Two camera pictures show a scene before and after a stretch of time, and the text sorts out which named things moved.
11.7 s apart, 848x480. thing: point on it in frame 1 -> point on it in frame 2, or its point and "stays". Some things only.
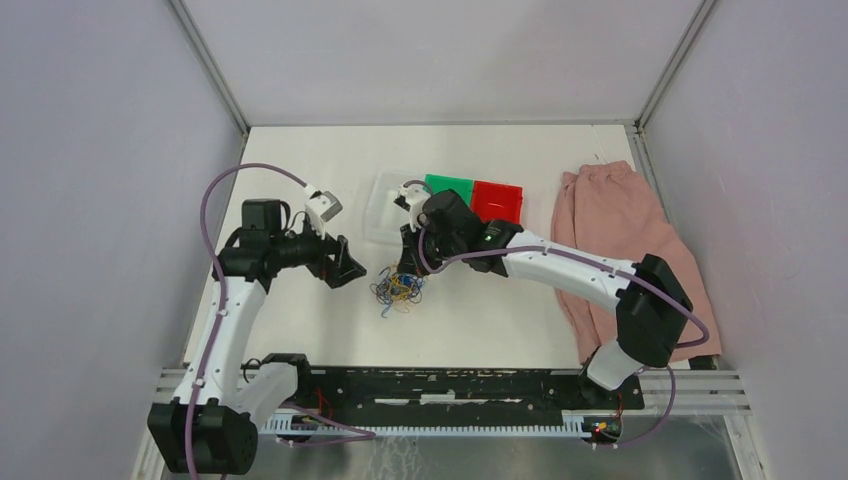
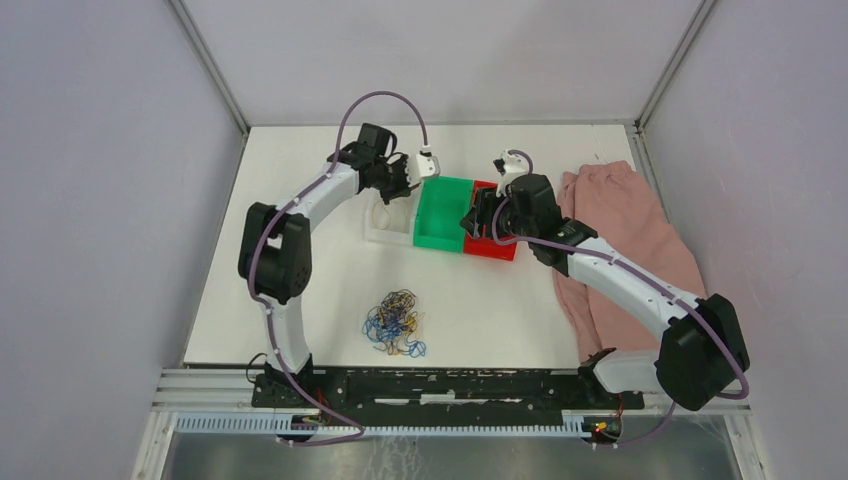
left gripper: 340,270 -> 405,188
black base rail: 387,392 stays
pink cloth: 604,209 stays
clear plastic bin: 384,218 stays
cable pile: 397,290 -> 395,323
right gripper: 409,262 -> 485,210
